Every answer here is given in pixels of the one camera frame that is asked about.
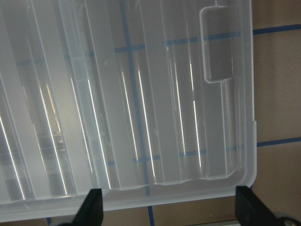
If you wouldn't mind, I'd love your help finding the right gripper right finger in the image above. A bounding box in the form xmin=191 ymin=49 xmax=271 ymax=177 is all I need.
xmin=236 ymin=186 xmax=280 ymax=226

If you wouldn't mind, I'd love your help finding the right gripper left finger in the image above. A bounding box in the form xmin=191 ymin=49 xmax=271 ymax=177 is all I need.
xmin=71 ymin=188 xmax=103 ymax=226

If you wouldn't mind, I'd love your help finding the clear plastic box lid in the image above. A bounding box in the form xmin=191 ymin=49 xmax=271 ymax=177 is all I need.
xmin=0 ymin=0 xmax=257 ymax=222

